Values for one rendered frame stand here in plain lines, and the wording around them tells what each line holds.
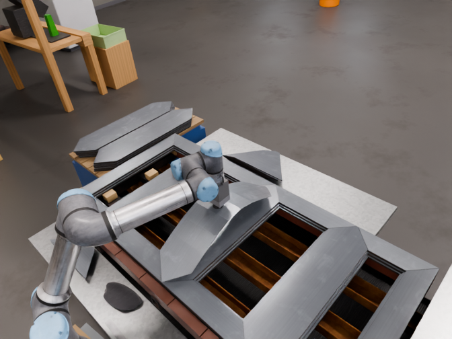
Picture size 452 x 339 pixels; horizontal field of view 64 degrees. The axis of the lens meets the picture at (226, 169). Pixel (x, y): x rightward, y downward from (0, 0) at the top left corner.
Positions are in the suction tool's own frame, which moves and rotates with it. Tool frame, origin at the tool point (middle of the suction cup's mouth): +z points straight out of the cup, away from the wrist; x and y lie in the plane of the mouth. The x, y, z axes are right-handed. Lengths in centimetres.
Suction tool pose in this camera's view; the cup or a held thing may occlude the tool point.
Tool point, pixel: (218, 207)
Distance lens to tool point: 150.8
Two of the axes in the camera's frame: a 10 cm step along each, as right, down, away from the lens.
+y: -7.5, -3.7, 5.5
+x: -6.5, 5.1, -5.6
